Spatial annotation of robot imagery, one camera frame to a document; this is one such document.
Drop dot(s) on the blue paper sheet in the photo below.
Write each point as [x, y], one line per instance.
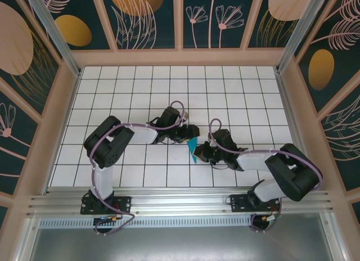
[191, 145]

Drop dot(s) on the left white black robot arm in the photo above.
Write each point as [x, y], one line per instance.
[108, 143]

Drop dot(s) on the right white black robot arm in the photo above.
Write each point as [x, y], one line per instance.
[295, 173]

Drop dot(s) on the grey metal sheet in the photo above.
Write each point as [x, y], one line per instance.
[180, 244]

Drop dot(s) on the small green circuit board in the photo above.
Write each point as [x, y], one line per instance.
[271, 218]

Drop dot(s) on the small black circuit board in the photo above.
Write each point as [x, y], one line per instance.
[105, 219]

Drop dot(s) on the aluminium mounting rail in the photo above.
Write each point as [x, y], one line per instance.
[180, 202]

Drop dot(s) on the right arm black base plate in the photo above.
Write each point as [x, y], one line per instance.
[239, 204]

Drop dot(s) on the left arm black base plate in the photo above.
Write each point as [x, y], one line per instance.
[123, 202]

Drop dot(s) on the aluminium side rail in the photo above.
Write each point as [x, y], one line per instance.
[292, 103]

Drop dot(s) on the aluminium frame post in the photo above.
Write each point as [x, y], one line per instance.
[298, 33]
[56, 38]

